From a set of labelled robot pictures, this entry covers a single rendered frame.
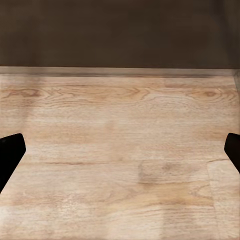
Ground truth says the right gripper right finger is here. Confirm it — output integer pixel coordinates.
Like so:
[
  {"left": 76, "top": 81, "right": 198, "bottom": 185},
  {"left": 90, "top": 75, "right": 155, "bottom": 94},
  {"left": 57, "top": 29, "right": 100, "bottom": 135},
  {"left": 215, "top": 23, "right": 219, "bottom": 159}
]
[{"left": 224, "top": 133, "right": 240, "bottom": 172}]

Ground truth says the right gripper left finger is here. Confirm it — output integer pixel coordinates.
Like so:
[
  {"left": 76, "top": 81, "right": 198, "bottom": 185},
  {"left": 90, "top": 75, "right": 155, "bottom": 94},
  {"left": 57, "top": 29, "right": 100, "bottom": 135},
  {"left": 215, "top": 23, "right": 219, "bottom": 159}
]
[{"left": 0, "top": 133, "right": 26, "bottom": 193}]

